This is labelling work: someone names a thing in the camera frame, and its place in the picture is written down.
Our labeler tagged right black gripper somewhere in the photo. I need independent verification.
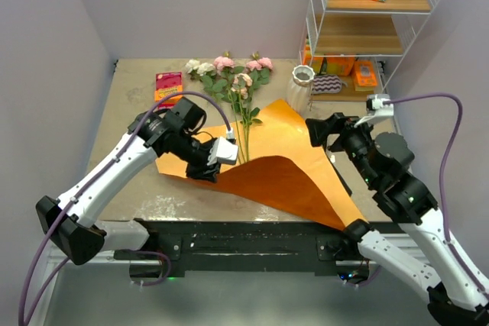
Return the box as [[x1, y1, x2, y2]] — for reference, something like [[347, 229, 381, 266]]
[[304, 111, 378, 186]]

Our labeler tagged orange paper flower wrap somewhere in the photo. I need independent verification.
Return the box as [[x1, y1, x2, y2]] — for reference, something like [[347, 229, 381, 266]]
[[156, 99, 364, 230]]

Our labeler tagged black ribbon with gold text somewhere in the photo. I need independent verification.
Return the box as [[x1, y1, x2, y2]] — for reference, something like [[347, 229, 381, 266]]
[[325, 147, 352, 197]]

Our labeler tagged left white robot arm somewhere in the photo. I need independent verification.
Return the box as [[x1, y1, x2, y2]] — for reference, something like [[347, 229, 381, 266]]
[[35, 97, 220, 265]]

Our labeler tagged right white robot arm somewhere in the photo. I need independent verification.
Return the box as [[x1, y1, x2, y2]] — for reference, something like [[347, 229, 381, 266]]
[[306, 113, 488, 325]]

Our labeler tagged white faceted ceramic vase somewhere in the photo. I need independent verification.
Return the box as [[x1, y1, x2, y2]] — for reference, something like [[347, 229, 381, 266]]
[[286, 65, 315, 115]]

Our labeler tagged striped purple grey sleep mask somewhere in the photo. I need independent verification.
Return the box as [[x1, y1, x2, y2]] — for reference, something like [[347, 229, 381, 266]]
[[313, 75, 348, 95]]

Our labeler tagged yellow orange packet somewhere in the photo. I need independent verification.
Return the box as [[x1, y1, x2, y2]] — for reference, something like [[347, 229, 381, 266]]
[[351, 60, 378, 92]]

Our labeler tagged orange box bottom shelf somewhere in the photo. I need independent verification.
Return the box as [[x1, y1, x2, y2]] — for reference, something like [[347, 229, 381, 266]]
[[300, 45, 356, 76]]

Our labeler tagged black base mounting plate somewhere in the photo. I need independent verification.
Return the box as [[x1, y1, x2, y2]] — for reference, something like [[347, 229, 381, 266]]
[[114, 221, 366, 278]]

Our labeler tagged pink orange candy box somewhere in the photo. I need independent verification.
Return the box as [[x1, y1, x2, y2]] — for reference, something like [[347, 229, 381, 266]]
[[154, 72, 183, 111]]

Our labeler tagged artificial rose bouquet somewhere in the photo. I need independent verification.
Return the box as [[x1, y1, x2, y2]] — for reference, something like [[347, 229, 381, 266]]
[[183, 52, 274, 163]]

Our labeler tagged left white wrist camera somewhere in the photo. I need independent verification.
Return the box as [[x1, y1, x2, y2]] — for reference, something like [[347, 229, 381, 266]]
[[208, 137, 238, 166]]

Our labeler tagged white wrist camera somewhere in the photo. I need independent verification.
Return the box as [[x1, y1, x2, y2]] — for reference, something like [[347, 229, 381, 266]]
[[355, 94, 394, 127], [208, 137, 238, 166]]

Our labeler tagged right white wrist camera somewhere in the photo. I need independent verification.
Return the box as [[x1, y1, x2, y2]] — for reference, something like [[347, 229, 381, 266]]
[[355, 94, 394, 127]]

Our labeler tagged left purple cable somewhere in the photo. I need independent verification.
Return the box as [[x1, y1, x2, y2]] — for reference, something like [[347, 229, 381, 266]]
[[18, 91, 236, 326]]

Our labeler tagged purple cable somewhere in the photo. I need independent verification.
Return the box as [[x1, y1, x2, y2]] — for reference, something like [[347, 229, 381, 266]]
[[18, 91, 236, 326], [343, 92, 489, 306]]

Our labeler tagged white wire shelf rack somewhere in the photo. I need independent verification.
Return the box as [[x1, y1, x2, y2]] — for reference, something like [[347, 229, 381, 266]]
[[299, 0, 440, 93]]

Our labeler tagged aluminium rail frame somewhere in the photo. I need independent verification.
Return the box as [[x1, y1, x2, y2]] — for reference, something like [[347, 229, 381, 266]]
[[28, 203, 469, 326]]

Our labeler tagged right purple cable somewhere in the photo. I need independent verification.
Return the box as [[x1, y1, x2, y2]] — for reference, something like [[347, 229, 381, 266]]
[[343, 92, 489, 306]]

